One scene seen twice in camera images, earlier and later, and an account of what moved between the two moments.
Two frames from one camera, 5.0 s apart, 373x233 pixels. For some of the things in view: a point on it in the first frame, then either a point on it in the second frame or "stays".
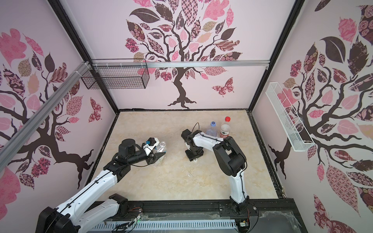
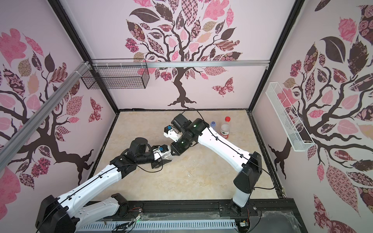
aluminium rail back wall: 175,64 stays
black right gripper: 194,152 -> 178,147
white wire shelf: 292,126 stays
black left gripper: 152,159 -> 157,164
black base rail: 261,216 stays
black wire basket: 118,74 stays
